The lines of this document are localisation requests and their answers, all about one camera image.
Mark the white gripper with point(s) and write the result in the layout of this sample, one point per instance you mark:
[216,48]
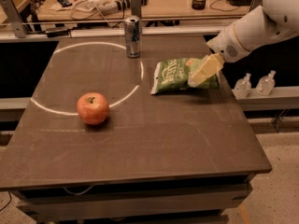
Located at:
[226,45]

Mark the green jalapeno chip bag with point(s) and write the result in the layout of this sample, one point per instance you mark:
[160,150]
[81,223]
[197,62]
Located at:
[174,74]

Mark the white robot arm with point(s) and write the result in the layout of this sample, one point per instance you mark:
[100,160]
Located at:
[265,39]

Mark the silver blue redbull can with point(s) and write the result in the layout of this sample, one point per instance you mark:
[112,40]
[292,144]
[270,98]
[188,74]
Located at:
[132,36]

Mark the clear sanitizer bottle left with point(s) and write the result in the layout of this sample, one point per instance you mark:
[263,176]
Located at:
[242,87]

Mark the clear sanitizer bottle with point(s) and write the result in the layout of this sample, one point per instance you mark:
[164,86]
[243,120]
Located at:
[242,87]
[266,84]

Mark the black mesh cup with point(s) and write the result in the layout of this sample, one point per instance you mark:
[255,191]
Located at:
[198,4]

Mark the clear sanitizer bottle right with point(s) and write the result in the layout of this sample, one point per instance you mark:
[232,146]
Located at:
[266,84]

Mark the red apple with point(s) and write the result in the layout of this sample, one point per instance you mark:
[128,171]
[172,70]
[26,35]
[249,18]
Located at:
[93,108]

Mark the middle metal bracket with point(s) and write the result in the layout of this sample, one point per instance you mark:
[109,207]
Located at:
[136,11]

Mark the left metal bracket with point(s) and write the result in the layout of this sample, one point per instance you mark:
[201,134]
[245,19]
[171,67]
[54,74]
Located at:
[14,18]

